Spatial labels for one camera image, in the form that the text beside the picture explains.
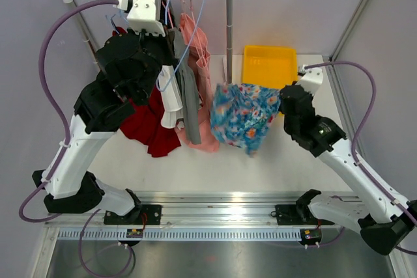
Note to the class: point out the grey skirt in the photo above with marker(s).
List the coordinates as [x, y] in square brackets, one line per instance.
[188, 88]

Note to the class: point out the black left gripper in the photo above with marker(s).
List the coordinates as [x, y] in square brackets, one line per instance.
[163, 40]

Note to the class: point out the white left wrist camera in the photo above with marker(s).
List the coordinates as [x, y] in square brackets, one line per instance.
[142, 16]

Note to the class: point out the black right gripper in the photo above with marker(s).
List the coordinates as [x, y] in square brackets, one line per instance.
[281, 107]

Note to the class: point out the yellow plastic bin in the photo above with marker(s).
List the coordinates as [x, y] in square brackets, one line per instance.
[269, 66]

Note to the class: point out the white pleated skirt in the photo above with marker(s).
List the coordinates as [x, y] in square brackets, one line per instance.
[171, 98]

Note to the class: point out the blue floral skirt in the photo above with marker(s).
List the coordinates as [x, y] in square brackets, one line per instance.
[241, 114]

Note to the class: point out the pink skirt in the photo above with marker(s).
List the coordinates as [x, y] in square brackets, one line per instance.
[198, 60]

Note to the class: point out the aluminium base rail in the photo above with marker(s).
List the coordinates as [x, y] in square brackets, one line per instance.
[215, 218]

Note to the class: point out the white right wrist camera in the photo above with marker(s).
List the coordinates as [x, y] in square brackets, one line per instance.
[310, 79]

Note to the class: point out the blue hanger of red skirt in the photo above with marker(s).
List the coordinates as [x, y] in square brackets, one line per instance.
[110, 19]

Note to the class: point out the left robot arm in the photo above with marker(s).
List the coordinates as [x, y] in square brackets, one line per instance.
[99, 111]

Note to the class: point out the dark red skirt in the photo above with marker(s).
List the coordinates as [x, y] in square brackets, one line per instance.
[150, 128]

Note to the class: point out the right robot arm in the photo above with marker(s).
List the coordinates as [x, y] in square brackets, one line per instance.
[384, 217]

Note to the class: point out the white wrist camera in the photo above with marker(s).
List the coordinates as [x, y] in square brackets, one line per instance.
[310, 79]
[142, 16]

